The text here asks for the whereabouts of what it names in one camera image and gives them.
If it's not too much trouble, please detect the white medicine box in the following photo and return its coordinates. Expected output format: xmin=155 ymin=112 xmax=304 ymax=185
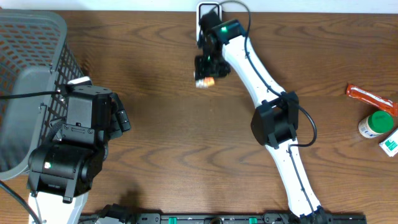
xmin=379 ymin=129 xmax=398 ymax=157

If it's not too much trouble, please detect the green-capped white bottle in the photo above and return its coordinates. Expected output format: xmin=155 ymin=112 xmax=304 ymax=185
xmin=358 ymin=111 xmax=394 ymax=139

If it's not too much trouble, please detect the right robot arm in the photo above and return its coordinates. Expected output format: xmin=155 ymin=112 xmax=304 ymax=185
xmin=194 ymin=10 xmax=326 ymax=223

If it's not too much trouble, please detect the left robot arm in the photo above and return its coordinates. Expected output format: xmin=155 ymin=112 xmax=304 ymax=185
xmin=27 ymin=84 xmax=131 ymax=223

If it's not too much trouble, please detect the grey plastic basket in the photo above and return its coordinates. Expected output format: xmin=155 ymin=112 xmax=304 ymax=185
xmin=1 ymin=9 xmax=83 ymax=180

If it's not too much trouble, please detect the orange Top chocolate bar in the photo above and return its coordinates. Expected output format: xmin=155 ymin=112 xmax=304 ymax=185
xmin=346 ymin=84 xmax=397 ymax=116

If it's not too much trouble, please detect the small orange box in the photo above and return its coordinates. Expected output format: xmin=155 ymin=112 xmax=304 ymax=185
xmin=195 ymin=77 xmax=215 ymax=88

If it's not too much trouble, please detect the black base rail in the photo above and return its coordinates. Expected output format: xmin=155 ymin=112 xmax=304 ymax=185
xmin=78 ymin=204 xmax=367 ymax=224

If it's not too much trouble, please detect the white barcode scanner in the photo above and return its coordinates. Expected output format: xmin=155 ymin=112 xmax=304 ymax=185
xmin=196 ymin=1 xmax=223 ymax=42

